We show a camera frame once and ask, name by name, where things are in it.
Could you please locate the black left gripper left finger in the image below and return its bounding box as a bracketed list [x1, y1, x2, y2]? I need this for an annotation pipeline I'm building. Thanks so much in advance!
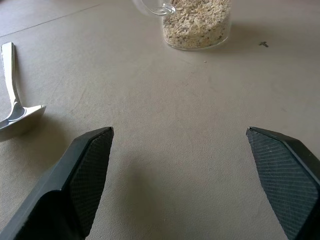
[0, 126, 115, 240]

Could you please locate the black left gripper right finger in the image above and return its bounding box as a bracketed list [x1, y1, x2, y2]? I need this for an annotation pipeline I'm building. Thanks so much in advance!
[245, 126, 320, 240]

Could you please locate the glass mug of oats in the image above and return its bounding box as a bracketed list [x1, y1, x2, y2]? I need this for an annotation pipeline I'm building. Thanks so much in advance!
[161, 0, 232, 51]

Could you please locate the silver metal scoop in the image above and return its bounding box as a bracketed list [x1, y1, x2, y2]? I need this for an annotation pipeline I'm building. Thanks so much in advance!
[0, 41, 48, 141]

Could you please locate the clear glass cup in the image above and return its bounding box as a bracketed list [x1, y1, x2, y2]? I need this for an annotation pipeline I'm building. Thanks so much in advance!
[131, 0, 177, 17]

